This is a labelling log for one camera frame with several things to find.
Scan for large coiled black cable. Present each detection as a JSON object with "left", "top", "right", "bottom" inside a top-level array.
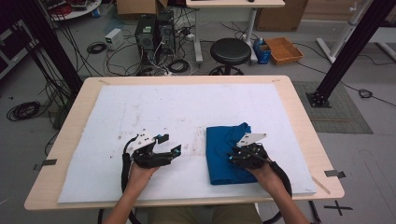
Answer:
[{"left": 6, "top": 101, "right": 42, "bottom": 122}]

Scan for black round stool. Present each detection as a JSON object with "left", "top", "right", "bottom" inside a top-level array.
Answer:
[{"left": 208, "top": 37, "right": 252, "bottom": 77}]

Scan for black computer tower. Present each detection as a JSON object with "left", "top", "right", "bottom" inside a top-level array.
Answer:
[
  {"left": 155, "top": 10, "right": 177, "bottom": 56},
  {"left": 134, "top": 14, "right": 158, "bottom": 61}
]

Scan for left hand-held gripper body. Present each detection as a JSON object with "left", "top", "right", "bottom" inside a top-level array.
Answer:
[{"left": 129, "top": 130, "right": 173, "bottom": 169}]

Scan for black metal frame post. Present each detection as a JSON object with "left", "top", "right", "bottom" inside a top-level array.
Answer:
[
  {"left": 14, "top": 0, "right": 84, "bottom": 94},
  {"left": 305, "top": 0, "right": 396, "bottom": 109}
]

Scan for person's right hand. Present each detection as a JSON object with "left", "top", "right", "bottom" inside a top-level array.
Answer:
[{"left": 246, "top": 161, "right": 283, "bottom": 196}]

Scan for grey floor mat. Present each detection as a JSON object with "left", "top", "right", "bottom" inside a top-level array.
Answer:
[{"left": 292, "top": 80, "right": 374, "bottom": 135}]

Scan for white metal stand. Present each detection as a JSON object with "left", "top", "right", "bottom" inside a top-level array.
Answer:
[{"left": 316, "top": 0, "right": 375, "bottom": 64}]

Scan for black sleeved right gripper cable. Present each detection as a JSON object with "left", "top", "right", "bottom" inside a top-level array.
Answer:
[{"left": 257, "top": 153, "right": 293, "bottom": 224}]

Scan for black sleeved gripper cable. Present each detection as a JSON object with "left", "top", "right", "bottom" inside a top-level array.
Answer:
[
  {"left": 120, "top": 134, "right": 143, "bottom": 224},
  {"left": 257, "top": 153, "right": 293, "bottom": 224}
]

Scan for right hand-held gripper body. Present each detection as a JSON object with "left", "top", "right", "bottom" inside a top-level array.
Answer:
[{"left": 236, "top": 133, "right": 269, "bottom": 171}]

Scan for white desk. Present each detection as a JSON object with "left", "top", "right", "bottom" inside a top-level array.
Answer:
[{"left": 185, "top": 0, "right": 286, "bottom": 64}]

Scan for person's khaki pants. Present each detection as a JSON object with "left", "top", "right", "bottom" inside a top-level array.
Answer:
[{"left": 148, "top": 203, "right": 263, "bottom": 224}]

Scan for black tape cross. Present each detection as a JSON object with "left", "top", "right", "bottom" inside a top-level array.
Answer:
[{"left": 323, "top": 200, "right": 354, "bottom": 217}]

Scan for large brown cardboard box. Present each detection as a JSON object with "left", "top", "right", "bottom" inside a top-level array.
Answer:
[{"left": 255, "top": 0, "right": 309, "bottom": 33}]

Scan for black sleeved left gripper cable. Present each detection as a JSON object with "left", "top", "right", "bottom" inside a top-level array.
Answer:
[{"left": 120, "top": 134, "right": 143, "bottom": 224}]

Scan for orange cardboard tray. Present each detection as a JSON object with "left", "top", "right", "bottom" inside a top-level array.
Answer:
[{"left": 264, "top": 36, "right": 304, "bottom": 66}]

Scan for person's left hand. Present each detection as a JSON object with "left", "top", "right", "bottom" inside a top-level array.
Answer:
[{"left": 127, "top": 161, "right": 161, "bottom": 191}]

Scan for small white device box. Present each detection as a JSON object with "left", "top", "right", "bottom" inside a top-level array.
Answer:
[{"left": 104, "top": 27, "right": 125, "bottom": 51}]

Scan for grey tape strip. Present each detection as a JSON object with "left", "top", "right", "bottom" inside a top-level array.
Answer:
[
  {"left": 33, "top": 158, "right": 58, "bottom": 172},
  {"left": 323, "top": 169, "right": 347, "bottom": 179}
]

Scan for dark equipment case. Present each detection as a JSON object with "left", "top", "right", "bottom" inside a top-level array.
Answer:
[{"left": 0, "top": 19, "right": 39, "bottom": 80}]

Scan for thin black floor cable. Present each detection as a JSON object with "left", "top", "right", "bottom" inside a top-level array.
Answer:
[{"left": 292, "top": 41, "right": 396, "bottom": 108}]

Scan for white table mat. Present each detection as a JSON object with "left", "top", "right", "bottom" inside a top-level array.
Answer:
[{"left": 57, "top": 82, "right": 317, "bottom": 204}]

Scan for blue t-shirt with white print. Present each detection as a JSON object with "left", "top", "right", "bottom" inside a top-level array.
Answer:
[{"left": 205, "top": 121, "right": 269, "bottom": 187}]

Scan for blue box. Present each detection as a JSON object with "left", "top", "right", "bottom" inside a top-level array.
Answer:
[{"left": 252, "top": 37, "right": 273, "bottom": 65}]

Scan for small coiled black cable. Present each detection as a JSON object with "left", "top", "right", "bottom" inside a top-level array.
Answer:
[{"left": 86, "top": 41, "right": 107, "bottom": 55}]

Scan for light wooden strip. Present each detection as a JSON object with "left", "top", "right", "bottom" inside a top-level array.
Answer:
[{"left": 311, "top": 175, "right": 332, "bottom": 196}]

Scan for round white table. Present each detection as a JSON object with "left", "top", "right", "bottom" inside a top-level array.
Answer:
[{"left": 46, "top": 0, "right": 103, "bottom": 22}]

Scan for open brown cardboard box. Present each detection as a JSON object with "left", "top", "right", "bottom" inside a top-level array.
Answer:
[{"left": 116, "top": 0, "right": 169, "bottom": 21}]

